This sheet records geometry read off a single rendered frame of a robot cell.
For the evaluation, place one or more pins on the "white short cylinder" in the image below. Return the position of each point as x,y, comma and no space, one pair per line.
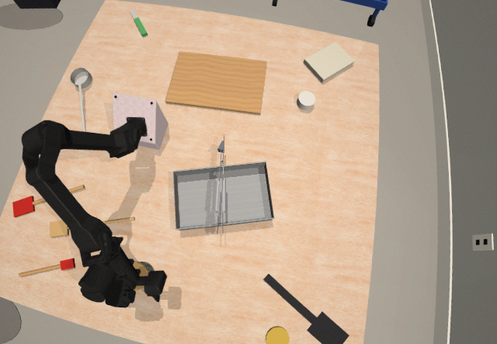
305,100

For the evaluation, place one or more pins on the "light wooden board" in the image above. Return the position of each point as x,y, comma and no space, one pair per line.
217,82

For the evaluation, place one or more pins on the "yellow flat disc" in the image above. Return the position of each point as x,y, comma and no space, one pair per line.
277,335

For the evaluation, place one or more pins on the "beige flat rectangular block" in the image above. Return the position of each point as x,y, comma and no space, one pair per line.
328,62

